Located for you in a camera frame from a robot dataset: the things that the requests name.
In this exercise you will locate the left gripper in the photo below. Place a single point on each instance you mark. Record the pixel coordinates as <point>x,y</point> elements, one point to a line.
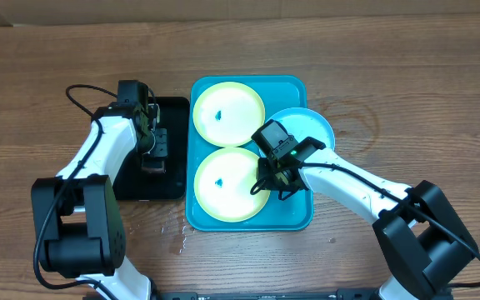
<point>161,150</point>

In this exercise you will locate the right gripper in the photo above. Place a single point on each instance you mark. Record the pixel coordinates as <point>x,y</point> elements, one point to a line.
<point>271,184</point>

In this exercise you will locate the dark wet sponge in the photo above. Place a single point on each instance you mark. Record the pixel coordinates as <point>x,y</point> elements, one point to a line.
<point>153,166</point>

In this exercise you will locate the yellow-green plate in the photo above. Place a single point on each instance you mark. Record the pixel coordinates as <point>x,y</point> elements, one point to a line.
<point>227,114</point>
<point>223,183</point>

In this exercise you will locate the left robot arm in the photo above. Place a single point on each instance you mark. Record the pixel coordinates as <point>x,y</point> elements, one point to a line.
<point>80,238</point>

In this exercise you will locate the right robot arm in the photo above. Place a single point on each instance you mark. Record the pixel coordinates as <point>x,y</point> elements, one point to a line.
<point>422,238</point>

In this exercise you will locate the black plastic tray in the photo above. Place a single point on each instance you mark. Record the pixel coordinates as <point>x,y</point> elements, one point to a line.
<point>173,175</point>

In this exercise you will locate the teal plastic tray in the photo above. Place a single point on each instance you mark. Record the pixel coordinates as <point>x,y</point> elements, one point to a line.
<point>278,92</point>

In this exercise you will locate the light blue plate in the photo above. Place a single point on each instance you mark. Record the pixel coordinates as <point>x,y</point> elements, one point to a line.
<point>315,136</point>

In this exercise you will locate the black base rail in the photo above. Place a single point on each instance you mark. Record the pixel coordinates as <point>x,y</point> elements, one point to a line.
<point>341,294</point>

